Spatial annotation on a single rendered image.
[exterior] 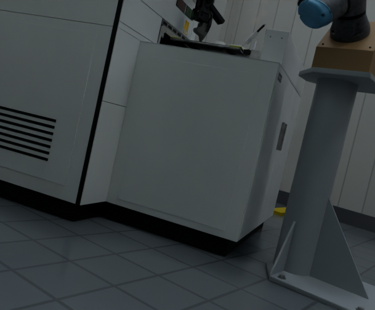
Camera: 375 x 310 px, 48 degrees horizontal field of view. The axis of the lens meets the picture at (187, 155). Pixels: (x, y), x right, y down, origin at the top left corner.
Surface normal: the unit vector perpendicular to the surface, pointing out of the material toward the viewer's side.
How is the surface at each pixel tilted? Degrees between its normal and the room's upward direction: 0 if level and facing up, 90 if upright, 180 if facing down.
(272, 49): 90
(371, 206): 90
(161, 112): 90
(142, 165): 90
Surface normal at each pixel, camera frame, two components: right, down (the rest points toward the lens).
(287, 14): -0.58, -0.08
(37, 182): -0.34, -0.02
